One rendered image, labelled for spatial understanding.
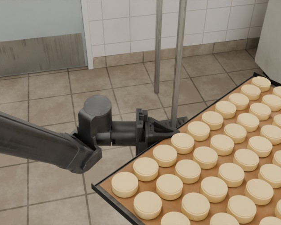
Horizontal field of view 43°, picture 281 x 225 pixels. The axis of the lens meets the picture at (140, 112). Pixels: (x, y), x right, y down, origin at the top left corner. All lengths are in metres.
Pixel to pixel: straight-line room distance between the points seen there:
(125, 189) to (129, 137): 0.16
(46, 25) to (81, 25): 0.25
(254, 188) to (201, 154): 0.12
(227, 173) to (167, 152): 0.13
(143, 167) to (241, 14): 2.43
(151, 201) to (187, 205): 0.06
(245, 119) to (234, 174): 0.18
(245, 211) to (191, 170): 0.13
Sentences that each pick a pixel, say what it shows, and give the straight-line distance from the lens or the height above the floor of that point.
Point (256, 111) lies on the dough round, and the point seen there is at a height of 1.00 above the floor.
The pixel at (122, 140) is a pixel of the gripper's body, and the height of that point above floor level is 1.00.
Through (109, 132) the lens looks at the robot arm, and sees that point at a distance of 0.78.
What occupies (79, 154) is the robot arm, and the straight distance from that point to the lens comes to 0.72.
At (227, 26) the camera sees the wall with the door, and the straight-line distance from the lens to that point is 3.02.
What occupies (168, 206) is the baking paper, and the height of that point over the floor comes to 1.00.
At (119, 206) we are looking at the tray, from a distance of 0.67.
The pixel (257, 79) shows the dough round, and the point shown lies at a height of 0.99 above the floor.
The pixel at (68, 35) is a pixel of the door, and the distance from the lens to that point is 2.73.
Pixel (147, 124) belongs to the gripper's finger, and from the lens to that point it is 0.79.
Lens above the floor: 1.55
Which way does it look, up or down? 40 degrees down
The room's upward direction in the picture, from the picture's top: straight up
